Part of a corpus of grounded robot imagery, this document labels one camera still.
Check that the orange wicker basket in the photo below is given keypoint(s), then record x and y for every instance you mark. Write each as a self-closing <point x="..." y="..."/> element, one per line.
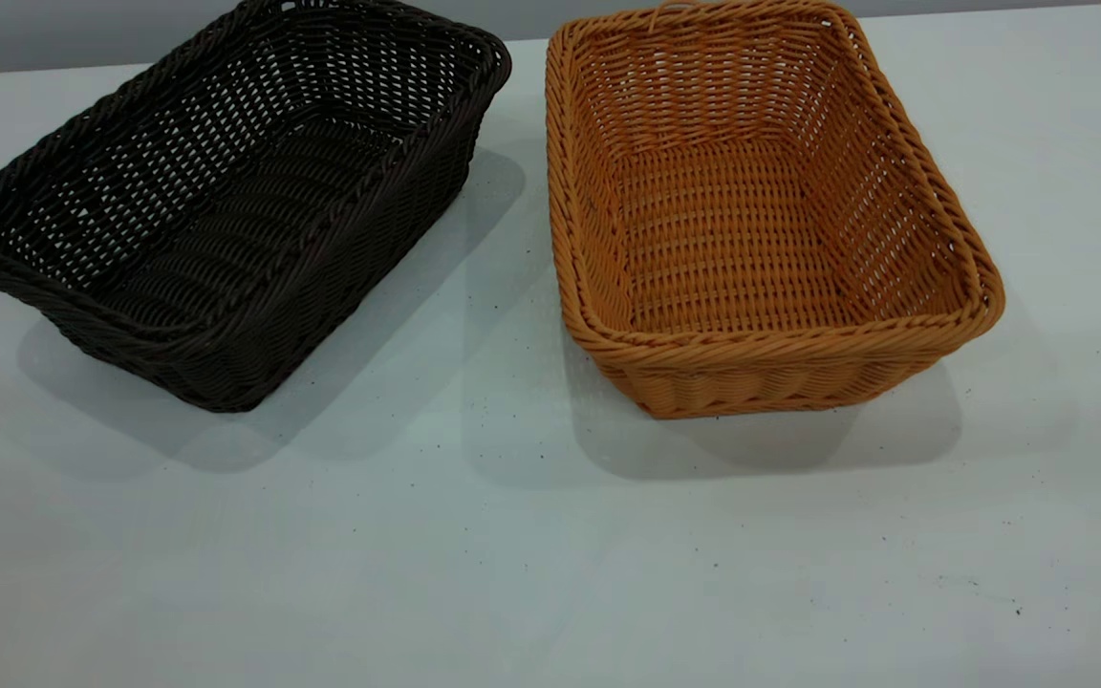
<point x="742" y="239"/>

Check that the black wicker basket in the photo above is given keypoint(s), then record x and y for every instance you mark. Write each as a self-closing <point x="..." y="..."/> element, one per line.
<point x="226" y="239"/>

